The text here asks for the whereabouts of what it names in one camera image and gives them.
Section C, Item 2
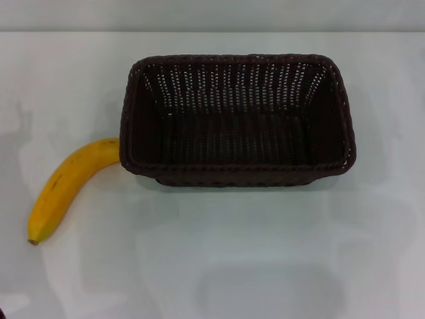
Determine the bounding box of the dark brown woven basket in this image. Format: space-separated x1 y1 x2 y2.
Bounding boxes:
118 52 357 189

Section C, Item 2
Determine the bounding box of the yellow banana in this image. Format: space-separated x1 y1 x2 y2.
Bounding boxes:
27 138 121 247

